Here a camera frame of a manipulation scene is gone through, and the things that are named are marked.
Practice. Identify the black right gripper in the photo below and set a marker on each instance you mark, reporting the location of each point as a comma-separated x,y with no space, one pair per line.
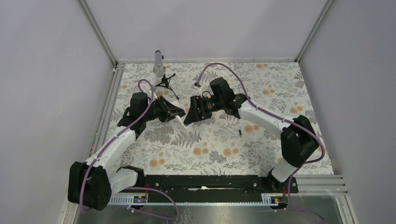
194,115

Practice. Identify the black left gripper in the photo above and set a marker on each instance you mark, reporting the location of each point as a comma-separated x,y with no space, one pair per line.
169,110

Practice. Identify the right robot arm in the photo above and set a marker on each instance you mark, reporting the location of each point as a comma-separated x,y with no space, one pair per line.
298,140

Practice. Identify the black mini tripod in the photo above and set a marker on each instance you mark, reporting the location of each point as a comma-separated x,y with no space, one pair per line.
165,83

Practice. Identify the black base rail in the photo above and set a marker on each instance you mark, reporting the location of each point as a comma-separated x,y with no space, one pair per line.
214,188

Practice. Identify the silver microphone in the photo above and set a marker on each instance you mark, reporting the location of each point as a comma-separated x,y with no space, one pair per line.
159,69

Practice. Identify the white remote control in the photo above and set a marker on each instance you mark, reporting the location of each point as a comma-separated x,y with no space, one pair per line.
181,121

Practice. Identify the floral table mat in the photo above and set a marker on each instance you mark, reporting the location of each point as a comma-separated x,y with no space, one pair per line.
213,146

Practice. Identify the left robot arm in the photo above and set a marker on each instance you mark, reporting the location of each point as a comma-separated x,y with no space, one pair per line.
90,183

